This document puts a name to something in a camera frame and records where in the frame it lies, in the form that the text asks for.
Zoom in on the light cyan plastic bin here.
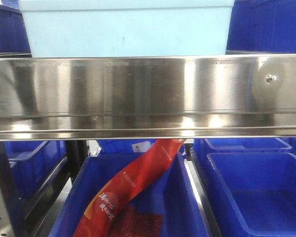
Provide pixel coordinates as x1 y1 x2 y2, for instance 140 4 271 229
19 0 234 57

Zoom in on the dark blue bin rear right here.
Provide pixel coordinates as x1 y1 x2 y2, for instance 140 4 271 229
193 138 292 165

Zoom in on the dark blue bin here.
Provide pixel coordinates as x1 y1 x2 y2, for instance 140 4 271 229
193 138 292 165
207 153 296 237
227 0 296 53
49 153 209 237
4 140 66 198
0 4 30 53

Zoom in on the dark blue bin lower centre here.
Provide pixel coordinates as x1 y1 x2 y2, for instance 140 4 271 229
49 153 209 237

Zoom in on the red snack package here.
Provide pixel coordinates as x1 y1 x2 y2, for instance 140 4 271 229
73 139 185 237

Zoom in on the dark blue bin lower left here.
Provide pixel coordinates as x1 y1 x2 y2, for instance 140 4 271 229
4 140 66 198

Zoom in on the dark blue bin lower right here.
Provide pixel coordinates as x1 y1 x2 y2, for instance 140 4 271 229
207 153 296 237

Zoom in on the dark blue bin upper right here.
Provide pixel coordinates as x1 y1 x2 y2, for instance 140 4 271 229
227 0 296 53

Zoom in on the dark blue bin upper left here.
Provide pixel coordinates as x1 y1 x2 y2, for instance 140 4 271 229
0 4 30 53

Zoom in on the stainless steel shelf rail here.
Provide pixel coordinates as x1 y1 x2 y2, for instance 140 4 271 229
0 54 296 141

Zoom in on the steel shelf upright post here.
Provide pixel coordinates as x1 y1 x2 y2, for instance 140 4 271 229
0 142 28 237

